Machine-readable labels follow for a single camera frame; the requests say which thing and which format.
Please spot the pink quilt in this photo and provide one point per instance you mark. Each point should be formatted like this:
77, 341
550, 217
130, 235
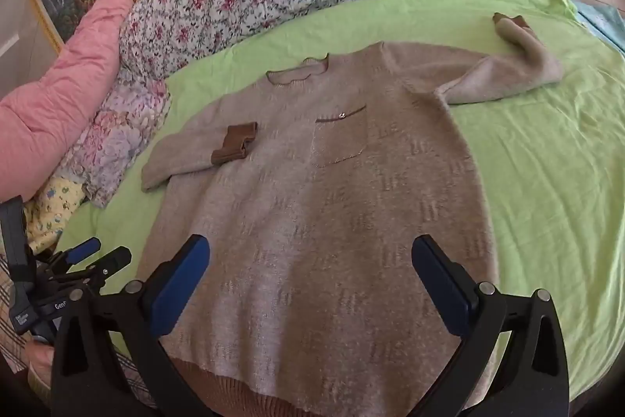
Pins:
63, 94

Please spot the light blue cloth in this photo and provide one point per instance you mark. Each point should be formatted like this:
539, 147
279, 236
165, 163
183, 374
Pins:
603, 23

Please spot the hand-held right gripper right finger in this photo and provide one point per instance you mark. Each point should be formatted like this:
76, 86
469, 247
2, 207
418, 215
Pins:
439, 281

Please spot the green bed sheet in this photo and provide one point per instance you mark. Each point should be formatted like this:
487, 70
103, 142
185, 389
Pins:
537, 163

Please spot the yellow printed cloth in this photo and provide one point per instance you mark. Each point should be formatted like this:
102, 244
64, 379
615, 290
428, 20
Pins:
53, 202

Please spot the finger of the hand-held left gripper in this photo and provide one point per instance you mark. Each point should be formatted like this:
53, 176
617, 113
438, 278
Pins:
113, 263
84, 249

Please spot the beige knit sweater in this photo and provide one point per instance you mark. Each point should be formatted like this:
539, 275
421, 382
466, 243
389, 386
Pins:
317, 226

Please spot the person's left hand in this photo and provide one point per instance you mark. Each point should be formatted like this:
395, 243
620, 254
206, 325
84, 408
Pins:
41, 361

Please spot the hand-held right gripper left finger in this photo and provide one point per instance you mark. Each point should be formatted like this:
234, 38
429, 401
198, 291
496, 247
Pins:
180, 281

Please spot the plaid cloth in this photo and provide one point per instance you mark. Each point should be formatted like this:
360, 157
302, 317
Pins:
6, 314

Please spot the hydrangea print cloth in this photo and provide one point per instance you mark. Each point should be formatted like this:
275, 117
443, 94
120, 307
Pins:
117, 129

